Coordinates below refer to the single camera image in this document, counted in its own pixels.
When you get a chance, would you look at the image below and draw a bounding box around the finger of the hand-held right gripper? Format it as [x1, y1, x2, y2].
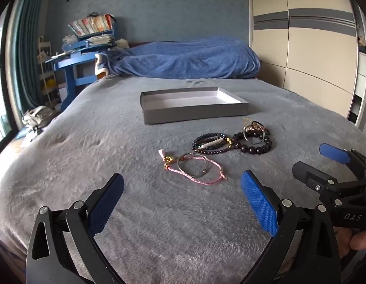
[319, 143, 366, 181]
[292, 161, 366, 204]

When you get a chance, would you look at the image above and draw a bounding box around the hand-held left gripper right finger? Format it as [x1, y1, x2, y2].
[240, 170, 341, 284]

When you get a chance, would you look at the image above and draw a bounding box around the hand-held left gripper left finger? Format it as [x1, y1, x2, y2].
[26, 172, 125, 284]

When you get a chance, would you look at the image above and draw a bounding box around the black hair tie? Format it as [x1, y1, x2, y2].
[251, 121, 271, 137]

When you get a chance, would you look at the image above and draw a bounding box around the thin grey cord bracelet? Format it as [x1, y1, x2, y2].
[177, 153, 210, 176]

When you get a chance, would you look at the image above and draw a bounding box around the metal ring bangle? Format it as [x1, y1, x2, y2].
[243, 129, 265, 146]

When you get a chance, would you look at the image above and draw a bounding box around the pink cord bracelet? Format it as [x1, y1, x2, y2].
[158, 149, 228, 186]

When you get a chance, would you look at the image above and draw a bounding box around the grey cardboard box tray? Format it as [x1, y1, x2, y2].
[140, 87, 249, 125]

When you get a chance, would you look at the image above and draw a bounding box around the person's right hand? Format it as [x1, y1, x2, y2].
[334, 227, 366, 259]

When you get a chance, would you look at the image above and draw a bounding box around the grey bed blanket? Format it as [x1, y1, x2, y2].
[0, 77, 366, 284]

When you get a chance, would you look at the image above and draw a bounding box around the beige wardrobe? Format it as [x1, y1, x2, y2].
[246, 0, 359, 122]

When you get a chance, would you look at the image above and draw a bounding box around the grey bag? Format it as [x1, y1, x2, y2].
[22, 106, 55, 131]

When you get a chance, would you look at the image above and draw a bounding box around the blue desk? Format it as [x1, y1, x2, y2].
[45, 30, 117, 111]

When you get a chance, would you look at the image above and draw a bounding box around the white shelf rack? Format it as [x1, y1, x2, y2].
[38, 37, 61, 107]

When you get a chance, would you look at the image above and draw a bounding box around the blue blanket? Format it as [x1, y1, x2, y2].
[96, 37, 261, 79]

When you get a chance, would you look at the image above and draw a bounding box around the stack of papers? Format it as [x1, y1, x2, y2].
[62, 34, 116, 51]

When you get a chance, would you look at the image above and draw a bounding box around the teal curtain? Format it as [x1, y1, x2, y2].
[8, 0, 53, 107]

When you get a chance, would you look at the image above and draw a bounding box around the row of books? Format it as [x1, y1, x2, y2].
[67, 13, 116, 36]

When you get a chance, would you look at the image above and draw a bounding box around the black wooden bead bracelet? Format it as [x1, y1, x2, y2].
[232, 132, 273, 155]

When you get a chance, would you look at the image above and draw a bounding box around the white pearl bracelet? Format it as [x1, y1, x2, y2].
[200, 141, 224, 150]

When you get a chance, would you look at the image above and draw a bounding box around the dark multi-strand bead bracelet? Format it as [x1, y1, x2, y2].
[192, 133, 234, 155]

